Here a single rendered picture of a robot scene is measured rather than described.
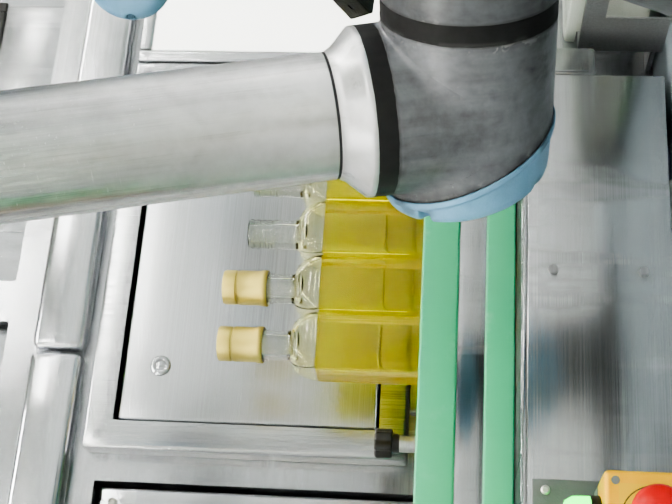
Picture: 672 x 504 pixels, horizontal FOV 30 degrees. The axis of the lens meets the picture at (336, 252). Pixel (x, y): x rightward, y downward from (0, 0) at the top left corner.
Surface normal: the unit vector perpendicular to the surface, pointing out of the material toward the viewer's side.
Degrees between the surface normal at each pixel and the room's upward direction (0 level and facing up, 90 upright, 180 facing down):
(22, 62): 90
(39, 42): 90
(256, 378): 90
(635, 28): 90
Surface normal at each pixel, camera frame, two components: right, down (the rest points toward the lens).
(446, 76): -0.25, 0.54
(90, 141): 0.14, 0.03
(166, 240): -0.07, -0.40
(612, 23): -0.07, 0.92
